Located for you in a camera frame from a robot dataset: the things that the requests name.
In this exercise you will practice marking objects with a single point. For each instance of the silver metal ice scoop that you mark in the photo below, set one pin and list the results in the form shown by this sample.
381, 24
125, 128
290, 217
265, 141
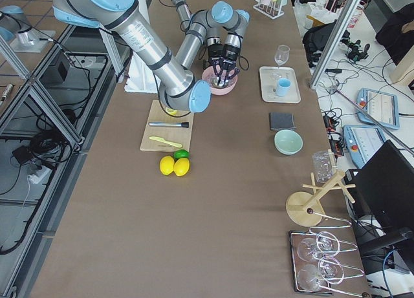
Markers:
218, 82

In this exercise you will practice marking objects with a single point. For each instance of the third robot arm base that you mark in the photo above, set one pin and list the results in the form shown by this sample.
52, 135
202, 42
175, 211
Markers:
19, 33

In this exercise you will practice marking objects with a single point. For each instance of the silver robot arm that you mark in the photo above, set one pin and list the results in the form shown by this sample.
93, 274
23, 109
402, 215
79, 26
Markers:
221, 29
182, 91

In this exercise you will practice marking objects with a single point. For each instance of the light blue plastic cup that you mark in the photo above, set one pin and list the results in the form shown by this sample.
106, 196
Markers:
282, 87

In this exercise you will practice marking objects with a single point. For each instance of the pink plastic bowl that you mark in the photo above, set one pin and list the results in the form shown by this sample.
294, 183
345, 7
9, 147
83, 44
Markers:
207, 76

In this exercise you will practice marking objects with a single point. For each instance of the cream serving tray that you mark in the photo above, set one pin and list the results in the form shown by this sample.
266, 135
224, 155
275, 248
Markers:
268, 85

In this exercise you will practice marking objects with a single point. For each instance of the clear wine glass on tray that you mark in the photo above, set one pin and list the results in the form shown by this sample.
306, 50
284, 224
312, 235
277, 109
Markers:
281, 57

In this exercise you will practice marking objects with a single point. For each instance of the halved lemon slice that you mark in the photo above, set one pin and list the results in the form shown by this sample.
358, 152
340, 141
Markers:
172, 112

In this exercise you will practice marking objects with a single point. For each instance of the grey folded cloth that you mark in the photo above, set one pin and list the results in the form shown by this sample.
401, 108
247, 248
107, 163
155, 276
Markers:
280, 121

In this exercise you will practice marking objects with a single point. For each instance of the steel cylindrical muddler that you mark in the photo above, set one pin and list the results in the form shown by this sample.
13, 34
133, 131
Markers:
169, 124

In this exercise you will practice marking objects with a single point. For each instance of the bamboo cutting board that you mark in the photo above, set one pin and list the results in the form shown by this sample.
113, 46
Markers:
178, 135

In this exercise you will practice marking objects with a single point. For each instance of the green ceramic bowl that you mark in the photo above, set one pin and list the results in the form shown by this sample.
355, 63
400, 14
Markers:
288, 142

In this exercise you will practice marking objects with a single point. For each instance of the yellow plastic knife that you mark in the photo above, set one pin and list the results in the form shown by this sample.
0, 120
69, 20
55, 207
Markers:
164, 141

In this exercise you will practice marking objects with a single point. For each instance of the green lime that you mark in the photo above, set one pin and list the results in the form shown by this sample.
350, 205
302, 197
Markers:
181, 153

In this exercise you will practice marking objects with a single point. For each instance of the yellow whole lemon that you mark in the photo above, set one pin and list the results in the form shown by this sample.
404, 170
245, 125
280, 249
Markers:
166, 165
181, 166

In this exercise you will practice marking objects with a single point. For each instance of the clear tumbler on stand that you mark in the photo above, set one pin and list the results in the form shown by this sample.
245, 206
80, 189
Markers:
324, 165

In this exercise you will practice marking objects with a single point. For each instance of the blue teach pendant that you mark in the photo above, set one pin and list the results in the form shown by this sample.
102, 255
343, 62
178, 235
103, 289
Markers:
381, 106
362, 142

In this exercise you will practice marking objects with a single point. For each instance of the wooden glass drying stand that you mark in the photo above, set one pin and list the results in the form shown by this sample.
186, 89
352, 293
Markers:
305, 209

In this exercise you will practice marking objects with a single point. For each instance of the black power box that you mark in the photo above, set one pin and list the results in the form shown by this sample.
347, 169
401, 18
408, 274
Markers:
57, 71

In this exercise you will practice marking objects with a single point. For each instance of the black monitor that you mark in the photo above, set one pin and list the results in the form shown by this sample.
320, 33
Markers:
384, 193

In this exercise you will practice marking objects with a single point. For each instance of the upside-down wine glass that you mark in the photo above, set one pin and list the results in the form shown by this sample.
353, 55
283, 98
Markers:
323, 244
327, 273

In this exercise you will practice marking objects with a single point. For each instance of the black tray with rack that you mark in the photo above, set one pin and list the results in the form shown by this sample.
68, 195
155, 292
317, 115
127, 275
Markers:
298, 264

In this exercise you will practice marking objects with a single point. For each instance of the white wire rack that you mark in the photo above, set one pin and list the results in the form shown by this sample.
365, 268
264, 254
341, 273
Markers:
275, 11

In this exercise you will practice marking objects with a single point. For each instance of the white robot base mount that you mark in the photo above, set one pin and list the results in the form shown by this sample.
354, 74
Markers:
140, 77

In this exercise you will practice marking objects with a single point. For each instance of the aluminium frame post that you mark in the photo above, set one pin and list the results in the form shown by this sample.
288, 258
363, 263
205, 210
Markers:
333, 40

